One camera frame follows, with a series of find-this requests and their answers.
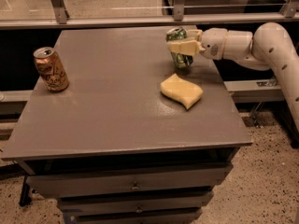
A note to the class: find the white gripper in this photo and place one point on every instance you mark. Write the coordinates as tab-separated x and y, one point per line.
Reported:
212	44

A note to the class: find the green soda can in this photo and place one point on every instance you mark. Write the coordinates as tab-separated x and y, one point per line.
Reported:
173	39

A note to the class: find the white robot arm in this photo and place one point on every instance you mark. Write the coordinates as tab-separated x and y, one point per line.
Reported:
270	47

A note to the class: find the orange soda can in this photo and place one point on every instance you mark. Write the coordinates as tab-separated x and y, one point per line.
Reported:
51	69

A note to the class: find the yellow wavy sponge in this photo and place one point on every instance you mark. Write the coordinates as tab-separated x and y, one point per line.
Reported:
181	90

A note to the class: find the grey drawer cabinet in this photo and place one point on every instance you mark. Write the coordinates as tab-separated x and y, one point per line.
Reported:
113	116

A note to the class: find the bottom drawer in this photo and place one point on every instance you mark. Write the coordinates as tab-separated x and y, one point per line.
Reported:
170	216

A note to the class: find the middle drawer with knob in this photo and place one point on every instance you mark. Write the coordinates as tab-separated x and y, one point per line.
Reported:
136	203

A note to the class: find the drawer with knob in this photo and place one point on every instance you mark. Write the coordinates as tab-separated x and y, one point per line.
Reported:
136	203
133	180

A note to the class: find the top drawer with knob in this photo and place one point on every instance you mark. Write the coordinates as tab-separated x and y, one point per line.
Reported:
133	180

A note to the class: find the metal railing frame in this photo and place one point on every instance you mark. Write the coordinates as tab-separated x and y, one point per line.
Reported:
42	14

